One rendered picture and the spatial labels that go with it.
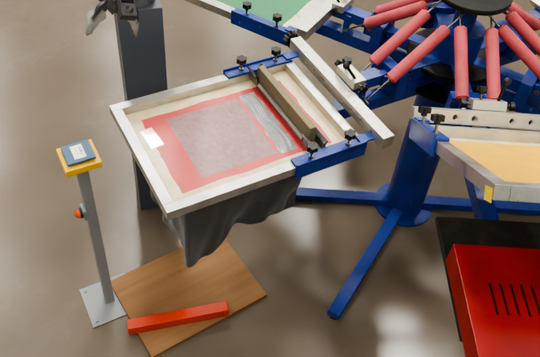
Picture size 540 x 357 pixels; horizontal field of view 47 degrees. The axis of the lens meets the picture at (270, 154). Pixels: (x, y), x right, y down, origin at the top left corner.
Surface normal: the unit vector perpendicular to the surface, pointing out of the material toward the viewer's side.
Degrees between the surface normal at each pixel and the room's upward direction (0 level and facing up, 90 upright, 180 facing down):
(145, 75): 90
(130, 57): 90
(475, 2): 0
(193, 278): 0
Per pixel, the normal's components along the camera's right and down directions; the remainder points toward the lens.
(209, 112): 0.07, -0.71
